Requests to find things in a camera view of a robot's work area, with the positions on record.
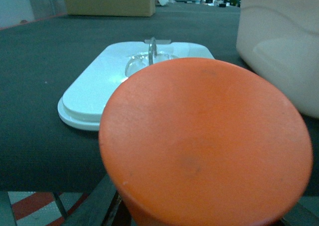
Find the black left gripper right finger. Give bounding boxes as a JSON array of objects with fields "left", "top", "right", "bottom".
[{"left": 280, "top": 201, "right": 319, "bottom": 226}]

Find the white plastic storage box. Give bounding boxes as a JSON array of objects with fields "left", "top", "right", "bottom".
[{"left": 236, "top": 0, "right": 319, "bottom": 118}]

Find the large open cardboard box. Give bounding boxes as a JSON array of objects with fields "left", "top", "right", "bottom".
[{"left": 64, "top": 0, "right": 156, "bottom": 17}]

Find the white plastic box lid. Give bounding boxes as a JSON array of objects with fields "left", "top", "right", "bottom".
[{"left": 57, "top": 37, "right": 213, "bottom": 131}]

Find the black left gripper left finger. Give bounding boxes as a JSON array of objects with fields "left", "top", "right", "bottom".
[{"left": 63, "top": 175, "right": 132, "bottom": 226}]

